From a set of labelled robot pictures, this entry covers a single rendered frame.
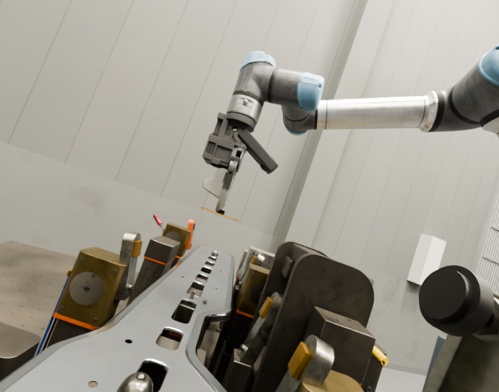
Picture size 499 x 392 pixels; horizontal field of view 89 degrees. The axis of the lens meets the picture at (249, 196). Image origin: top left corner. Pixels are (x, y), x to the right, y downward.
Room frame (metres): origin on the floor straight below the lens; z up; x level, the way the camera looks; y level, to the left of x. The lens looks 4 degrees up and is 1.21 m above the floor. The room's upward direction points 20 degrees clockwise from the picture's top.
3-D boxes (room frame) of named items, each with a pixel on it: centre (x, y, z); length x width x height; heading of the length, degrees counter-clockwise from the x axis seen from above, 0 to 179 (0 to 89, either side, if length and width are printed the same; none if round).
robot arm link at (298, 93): (0.57, -0.02, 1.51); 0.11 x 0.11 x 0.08; 76
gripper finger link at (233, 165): (0.55, 0.06, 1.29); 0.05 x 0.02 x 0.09; 1
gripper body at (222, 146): (0.57, 0.08, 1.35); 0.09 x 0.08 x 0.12; 91
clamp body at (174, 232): (1.16, 0.26, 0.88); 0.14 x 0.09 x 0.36; 91
